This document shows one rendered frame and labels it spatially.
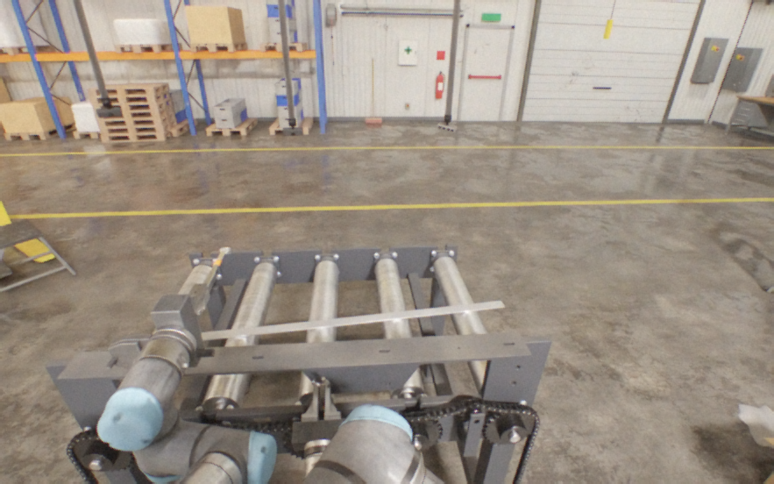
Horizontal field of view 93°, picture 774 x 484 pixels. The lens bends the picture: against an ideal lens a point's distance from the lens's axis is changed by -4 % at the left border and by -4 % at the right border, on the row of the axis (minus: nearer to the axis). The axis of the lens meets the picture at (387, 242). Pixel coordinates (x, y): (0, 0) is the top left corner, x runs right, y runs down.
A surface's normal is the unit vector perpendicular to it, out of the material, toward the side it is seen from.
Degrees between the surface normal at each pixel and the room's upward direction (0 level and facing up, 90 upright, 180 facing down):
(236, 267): 90
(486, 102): 90
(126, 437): 90
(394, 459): 29
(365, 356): 0
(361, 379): 90
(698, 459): 0
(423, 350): 0
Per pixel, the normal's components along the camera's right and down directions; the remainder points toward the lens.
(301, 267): 0.09, 0.47
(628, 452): 0.01, -0.88
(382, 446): 0.44, -0.66
